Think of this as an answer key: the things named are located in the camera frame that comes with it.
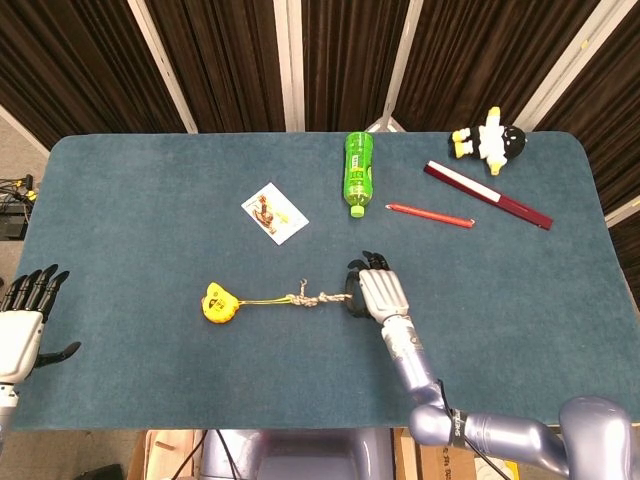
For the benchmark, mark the green plastic bottle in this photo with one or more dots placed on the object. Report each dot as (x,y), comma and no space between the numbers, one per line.
(358,170)

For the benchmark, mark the small picture card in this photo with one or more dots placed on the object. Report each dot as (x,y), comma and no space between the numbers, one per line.
(275,215)

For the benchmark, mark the black white plush penguin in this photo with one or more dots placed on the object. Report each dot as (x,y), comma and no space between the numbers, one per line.
(492,140)

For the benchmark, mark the white bumpy tray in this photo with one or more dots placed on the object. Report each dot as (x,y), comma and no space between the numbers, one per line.
(487,470)

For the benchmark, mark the dark brown curtain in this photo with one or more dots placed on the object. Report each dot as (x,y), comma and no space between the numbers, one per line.
(75,50)

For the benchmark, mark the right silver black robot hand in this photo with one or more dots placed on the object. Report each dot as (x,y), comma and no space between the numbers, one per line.
(382,292)

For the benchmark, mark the light wooden crate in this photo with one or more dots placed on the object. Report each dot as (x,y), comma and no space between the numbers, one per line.
(165,452)

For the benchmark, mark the red candle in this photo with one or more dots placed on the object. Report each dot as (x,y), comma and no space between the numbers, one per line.
(430,215)

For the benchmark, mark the silver-blue robot torso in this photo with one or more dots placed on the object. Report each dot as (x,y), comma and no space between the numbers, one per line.
(310,455)

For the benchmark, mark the white frame post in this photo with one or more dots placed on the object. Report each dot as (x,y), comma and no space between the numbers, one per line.
(296,65)
(400,65)
(565,65)
(162,65)
(625,210)

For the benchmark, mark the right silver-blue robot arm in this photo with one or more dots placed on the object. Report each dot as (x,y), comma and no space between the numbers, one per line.
(420,370)

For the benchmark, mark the blue felt table mat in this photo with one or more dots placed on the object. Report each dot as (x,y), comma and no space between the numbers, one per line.
(200,375)

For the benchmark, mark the dark red flat box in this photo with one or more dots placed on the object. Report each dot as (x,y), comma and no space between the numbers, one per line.
(520,206)

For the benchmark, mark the brown cardboard box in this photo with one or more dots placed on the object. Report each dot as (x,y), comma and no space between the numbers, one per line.
(430,462)

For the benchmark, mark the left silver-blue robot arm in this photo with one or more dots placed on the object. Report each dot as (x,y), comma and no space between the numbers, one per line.
(6,410)

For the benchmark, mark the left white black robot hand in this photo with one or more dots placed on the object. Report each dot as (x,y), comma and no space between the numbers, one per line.
(17,340)

